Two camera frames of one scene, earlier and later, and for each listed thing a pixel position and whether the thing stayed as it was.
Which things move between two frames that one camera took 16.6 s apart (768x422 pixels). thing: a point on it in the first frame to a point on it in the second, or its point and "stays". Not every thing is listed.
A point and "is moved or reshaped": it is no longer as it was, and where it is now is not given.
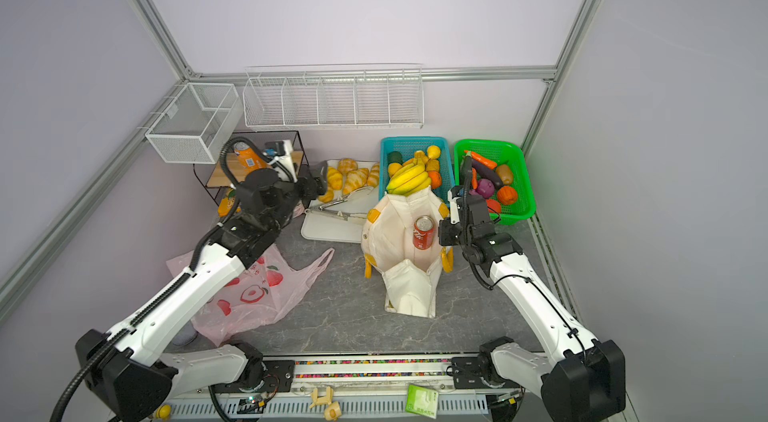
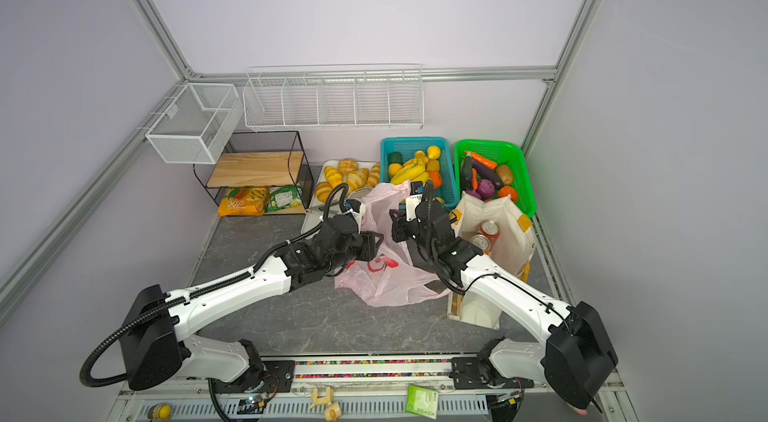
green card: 422,401 stays
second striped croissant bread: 355,179 stays
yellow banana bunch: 409,180 stays
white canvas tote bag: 400,239 to 513,248
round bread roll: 347,165 stays
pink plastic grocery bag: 272,283 to 392,279
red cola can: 423,232 is moved or reshaped
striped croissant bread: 335,179 stays
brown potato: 505,173 stays
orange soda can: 248,157 is moved or reshaped
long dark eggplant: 486,172 stays
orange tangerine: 436,179 stays
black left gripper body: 308,189 to 340,259
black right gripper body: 452,235 to 414,234
